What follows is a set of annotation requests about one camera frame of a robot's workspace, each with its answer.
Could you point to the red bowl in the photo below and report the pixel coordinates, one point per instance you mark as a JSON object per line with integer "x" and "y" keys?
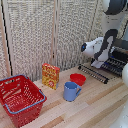
{"x": 77, "y": 79}

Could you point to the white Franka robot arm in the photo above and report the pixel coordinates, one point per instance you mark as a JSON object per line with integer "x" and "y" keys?
{"x": 106, "y": 40}

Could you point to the red yellow cardboard box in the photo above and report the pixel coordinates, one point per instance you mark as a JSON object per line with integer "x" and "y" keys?
{"x": 50, "y": 76}

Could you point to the metal oven tray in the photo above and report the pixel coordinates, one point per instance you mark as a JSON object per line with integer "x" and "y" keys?
{"x": 115, "y": 65}

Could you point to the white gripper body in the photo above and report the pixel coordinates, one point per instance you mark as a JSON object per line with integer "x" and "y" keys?
{"x": 97, "y": 63}

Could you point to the black toaster oven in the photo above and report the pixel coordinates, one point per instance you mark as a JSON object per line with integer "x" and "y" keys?
{"x": 119, "y": 56}

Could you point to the beige woven folding screen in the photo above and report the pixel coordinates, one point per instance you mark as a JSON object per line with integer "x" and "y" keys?
{"x": 30, "y": 36}

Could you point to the blue mug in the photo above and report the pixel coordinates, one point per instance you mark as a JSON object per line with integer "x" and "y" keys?
{"x": 70, "y": 91}

